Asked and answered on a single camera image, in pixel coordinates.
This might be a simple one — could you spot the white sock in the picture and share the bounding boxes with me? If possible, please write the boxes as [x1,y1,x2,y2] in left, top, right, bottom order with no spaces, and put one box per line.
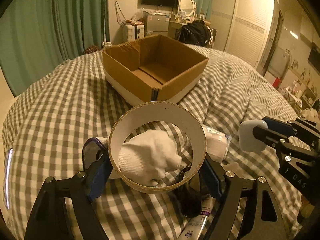
[118,129,182,187]

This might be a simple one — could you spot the red fire extinguisher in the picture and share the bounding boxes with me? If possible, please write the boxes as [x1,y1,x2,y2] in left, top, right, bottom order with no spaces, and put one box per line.
[272,77,281,89]

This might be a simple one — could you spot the white toothpaste tube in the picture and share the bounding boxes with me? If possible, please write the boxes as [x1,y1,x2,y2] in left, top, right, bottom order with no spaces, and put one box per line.
[178,197,216,240]

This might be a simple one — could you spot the brown cardboard box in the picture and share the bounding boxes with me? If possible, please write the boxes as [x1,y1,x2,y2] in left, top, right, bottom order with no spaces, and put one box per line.
[103,35,208,106]

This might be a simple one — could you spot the white oval mirror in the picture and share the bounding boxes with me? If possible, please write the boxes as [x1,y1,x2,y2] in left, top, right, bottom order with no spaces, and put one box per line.
[178,0,196,17]

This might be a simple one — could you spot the green curtain left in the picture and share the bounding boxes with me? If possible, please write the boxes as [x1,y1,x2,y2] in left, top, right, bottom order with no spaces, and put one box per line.
[1,0,110,96]

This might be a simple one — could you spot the grey mini fridge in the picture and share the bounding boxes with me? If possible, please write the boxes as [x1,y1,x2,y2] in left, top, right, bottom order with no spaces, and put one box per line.
[144,15,169,36]

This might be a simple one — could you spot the cardboard tape ring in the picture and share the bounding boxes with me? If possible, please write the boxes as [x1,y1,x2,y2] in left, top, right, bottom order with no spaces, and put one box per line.
[108,101,207,194]

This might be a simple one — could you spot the tissue pack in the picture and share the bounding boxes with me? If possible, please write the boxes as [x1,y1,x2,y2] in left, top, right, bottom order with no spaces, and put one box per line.
[202,125,232,163]

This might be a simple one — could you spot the white small case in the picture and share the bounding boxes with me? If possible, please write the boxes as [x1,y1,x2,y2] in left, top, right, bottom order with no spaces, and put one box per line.
[239,119,268,153]

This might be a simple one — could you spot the black bag on chair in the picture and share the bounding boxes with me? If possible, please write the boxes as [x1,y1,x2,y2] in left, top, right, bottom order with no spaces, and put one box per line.
[176,20,214,48]

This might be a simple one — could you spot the white suitcase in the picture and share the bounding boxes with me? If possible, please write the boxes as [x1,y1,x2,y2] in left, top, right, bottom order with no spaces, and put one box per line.
[122,24,145,42]

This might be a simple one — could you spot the black sunglasses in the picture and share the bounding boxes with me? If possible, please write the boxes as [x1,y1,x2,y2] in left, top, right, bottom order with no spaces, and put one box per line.
[173,171,211,218]

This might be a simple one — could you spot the white wardrobe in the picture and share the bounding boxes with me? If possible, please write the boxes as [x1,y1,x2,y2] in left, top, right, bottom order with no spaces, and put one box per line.
[210,0,276,68]

